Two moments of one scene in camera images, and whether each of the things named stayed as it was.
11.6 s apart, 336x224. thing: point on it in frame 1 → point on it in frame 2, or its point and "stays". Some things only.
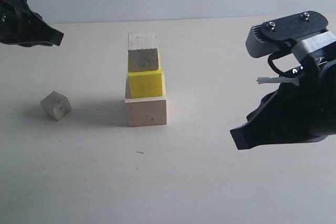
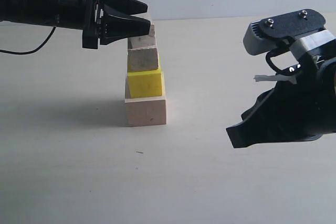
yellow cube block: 147,83 stays
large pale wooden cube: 145,110 stays
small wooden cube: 56,105 → 146,40
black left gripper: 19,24 → 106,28
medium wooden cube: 143,54 stays
